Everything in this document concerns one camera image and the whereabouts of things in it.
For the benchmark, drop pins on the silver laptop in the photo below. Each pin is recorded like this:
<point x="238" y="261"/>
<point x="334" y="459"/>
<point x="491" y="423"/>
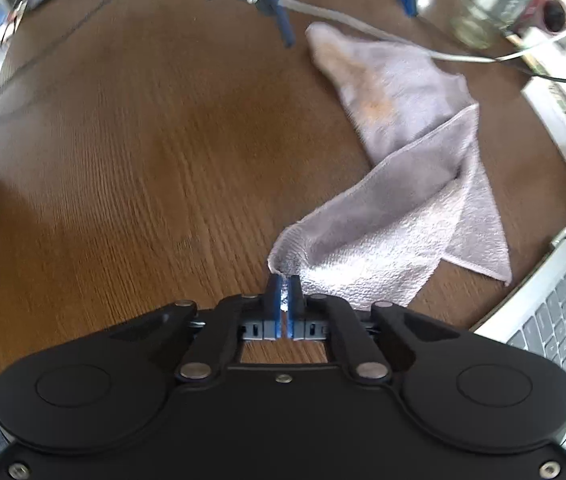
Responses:
<point x="558" y="340"/>

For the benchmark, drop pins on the glass jar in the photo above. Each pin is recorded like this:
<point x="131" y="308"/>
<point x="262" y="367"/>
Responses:
<point x="473" y="27"/>

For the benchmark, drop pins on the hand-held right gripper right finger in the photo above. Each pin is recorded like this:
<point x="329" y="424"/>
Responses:
<point x="294" y="305"/>

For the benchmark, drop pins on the red device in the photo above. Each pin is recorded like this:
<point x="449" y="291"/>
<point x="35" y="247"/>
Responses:
<point x="533" y="2"/>

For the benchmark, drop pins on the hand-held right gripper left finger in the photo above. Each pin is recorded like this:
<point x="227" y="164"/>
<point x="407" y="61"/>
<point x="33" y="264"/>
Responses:
<point x="274" y="305"/>

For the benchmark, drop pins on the white box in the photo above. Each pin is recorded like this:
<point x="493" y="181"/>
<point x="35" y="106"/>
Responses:
<point x="555" y="120"/>

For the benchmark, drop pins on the lavender towel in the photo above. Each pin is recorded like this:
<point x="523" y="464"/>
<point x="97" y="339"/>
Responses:
<point x="403" y="200"/>

